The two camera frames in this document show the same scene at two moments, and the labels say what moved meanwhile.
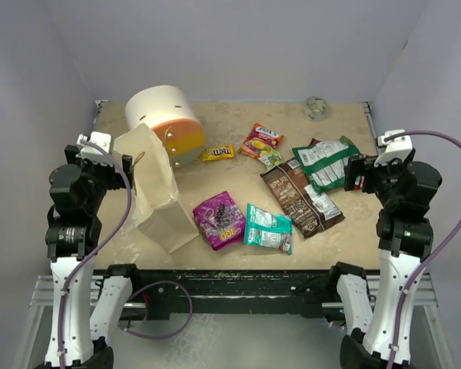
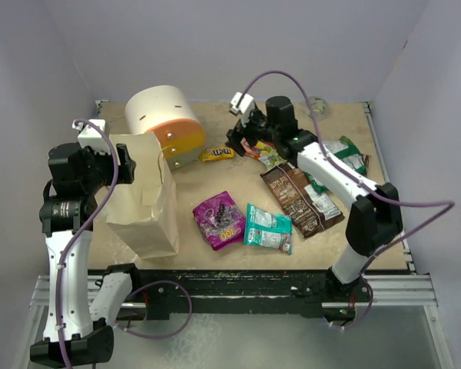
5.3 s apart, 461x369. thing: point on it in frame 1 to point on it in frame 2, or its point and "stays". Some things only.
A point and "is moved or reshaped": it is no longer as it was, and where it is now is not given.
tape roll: (316, 108) stays
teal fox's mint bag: (268, 231) stays
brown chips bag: (309, 211) stays
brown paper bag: (160, 214) is moved or reshaped
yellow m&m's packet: (217, 153) stays
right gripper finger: (355, 167) to (234, 139)
